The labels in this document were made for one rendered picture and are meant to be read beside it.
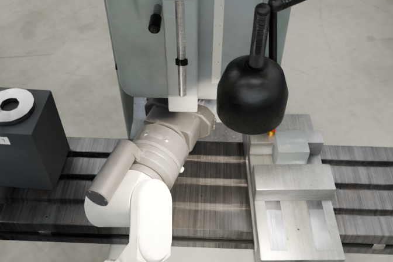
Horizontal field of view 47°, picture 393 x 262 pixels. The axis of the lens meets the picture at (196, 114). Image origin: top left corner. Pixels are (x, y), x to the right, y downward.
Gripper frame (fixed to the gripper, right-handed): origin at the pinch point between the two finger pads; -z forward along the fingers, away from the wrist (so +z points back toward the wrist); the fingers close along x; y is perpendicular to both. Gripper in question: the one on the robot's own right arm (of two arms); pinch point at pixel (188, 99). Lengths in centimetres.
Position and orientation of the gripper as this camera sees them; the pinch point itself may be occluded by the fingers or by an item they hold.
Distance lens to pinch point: 79.8
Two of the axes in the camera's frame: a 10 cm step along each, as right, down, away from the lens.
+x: -9.3, -2.6, 2.4
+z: -3.6, 6.8, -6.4
